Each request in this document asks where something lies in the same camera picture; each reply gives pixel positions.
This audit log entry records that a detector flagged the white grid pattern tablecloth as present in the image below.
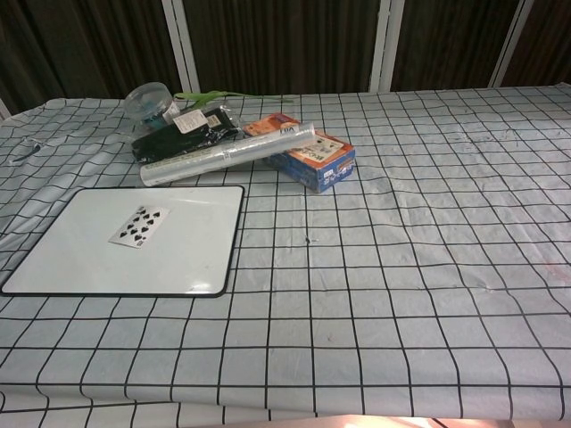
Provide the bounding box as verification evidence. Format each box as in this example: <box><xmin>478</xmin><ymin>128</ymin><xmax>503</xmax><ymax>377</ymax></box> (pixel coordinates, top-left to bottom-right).
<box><xmin>0</xmin><ymin>84</ymin><xmax>571</xmax><ymax>428</ymax></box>

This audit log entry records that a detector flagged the white board with black rim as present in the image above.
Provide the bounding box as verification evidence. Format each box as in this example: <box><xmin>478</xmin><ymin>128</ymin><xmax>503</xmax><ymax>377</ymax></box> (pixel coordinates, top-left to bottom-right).
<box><xmin>0</xmin><ymin>185</ymin><xmax>246</xmax><ymax>299</ymax></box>

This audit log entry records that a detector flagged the clear round plastic jar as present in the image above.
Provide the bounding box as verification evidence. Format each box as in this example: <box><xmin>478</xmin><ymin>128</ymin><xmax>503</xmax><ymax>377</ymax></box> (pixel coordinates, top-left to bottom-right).
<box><xmin>124</xmin><ymin>81</ymin><xmax>179</xmax><ymax>130</ymax></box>

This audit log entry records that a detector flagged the orange and blue snack box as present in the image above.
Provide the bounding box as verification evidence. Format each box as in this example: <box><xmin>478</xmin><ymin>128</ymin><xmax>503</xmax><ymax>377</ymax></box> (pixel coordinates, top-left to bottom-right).
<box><xmin>243</xmin><ymin>112</ymin><xmax>357</xmax><ymax>194</ymax></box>

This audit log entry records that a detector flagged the clear plastic wrap roll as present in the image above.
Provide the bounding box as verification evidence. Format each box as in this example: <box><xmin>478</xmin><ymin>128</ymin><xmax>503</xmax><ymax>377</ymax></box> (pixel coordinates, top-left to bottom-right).
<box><xmin>139</xmin><ymin>120</ymin><xmax>317</xmax><ymax>187</ymax></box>

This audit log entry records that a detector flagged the ten of spades card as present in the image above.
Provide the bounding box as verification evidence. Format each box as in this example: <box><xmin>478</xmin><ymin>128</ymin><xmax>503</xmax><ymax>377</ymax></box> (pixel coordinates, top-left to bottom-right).
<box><xmin>108</xmin><ymin>205</ymin><xmax>172</xmax><ymax>249</ymax></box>

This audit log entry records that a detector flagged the green plant stem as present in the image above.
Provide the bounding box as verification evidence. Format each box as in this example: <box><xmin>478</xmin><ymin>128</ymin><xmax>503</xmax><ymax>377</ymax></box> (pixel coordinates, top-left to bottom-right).
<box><xmin>172</xmin><ymin>90</ymin><xmax>295</xmax><ymax>108</ymax></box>

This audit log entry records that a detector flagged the black foil snack bag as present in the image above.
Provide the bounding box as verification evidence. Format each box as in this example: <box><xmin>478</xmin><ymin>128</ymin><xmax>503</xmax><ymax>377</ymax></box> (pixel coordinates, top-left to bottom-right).
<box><xmin>131</xmin><ymin>104</ymin><xmax>244</xmax><ymax>167</ymax></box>

